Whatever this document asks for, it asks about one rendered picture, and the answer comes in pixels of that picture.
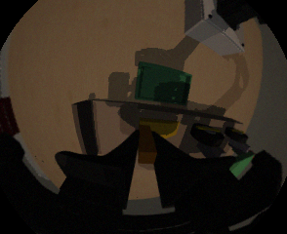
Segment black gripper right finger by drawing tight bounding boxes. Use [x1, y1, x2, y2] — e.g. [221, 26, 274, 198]
[151, 132, 236, 208]

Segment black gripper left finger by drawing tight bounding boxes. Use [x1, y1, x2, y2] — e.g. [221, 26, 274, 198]
[55, 130, 140, 210]

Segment tan wooden ramp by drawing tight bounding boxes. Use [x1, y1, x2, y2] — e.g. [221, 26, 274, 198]
[72, 98, 244, 159]

